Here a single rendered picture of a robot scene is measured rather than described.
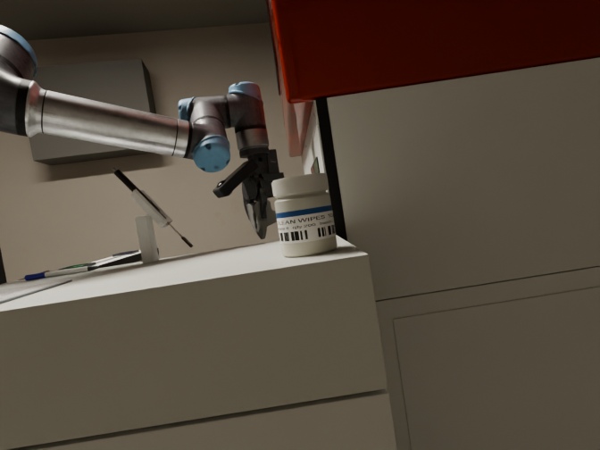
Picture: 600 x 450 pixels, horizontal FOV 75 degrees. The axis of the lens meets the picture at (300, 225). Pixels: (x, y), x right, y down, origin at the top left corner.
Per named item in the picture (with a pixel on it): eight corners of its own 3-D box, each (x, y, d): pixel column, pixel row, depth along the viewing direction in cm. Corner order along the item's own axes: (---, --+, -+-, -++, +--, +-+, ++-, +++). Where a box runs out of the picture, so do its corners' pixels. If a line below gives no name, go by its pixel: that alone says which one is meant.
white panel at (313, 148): (322, 254, 157) (307, 154, 155) (356, 304, 75) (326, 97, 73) (314, 254, 157) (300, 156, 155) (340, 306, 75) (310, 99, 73)
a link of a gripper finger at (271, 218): (286, 235, 93) (279, 197, 93) (264, 239, 90) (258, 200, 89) (279, 236, 96) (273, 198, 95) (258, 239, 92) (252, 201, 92)
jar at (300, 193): (334, 245, 52) (324, 175, 52) (341, 251, 45) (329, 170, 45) (283, 253, 52) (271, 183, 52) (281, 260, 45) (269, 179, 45)
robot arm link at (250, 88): (223, 92, 95) (258, 89, 97) (230, 137, 95) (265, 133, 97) (224, 81, 87) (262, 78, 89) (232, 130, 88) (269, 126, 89)
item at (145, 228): (179, 256, 73) (167, 186, 72) (173, 259, 69) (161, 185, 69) (147, 261, 73) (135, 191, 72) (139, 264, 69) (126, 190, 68)
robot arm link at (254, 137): (244, 128, 87) (229, 137, 94) (247, 148, 87) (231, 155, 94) (272, 128, 92) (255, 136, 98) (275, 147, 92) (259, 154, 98)
